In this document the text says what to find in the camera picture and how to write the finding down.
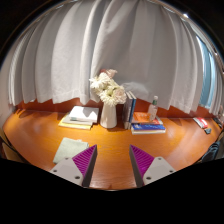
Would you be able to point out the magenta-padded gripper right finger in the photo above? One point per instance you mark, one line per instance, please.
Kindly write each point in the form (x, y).
(144, 161)

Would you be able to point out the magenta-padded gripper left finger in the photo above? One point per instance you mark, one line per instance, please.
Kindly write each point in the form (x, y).
(81, 161)

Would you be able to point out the light green towel yellow stripe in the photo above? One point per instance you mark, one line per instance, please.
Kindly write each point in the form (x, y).
(68, 148)

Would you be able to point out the blue flat book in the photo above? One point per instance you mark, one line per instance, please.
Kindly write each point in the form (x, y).
(148, 128)

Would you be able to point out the yellow book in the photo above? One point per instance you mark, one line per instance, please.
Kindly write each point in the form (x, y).
(71, 126)

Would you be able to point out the grey book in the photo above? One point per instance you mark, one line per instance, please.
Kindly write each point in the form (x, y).
(67, 120)

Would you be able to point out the orange book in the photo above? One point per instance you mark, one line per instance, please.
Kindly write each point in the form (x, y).
(141, 117)

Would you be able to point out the white book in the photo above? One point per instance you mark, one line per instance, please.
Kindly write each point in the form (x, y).
(84, 114)

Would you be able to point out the clear plastic bottle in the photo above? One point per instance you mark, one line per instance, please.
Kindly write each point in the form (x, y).
(153, 111)

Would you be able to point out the white ceramic vase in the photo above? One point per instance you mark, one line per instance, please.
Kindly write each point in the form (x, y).
(108, 116)

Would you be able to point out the dark upright book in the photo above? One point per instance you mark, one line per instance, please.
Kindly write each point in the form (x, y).
(126, 111)

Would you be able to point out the blue upright book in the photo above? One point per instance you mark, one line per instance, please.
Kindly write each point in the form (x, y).
(133, 108)

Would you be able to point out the red book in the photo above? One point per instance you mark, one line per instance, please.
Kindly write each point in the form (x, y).
(201, 122)

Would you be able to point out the small dark object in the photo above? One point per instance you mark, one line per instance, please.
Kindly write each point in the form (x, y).
(207, 130)

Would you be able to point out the white flower bouquet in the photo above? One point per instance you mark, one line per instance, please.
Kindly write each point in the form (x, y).
(108, 90)

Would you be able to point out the glass window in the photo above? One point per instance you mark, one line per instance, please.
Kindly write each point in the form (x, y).
(206, 73)

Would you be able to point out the white pleated curtain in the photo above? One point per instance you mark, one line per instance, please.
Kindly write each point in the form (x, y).
(83, 50)

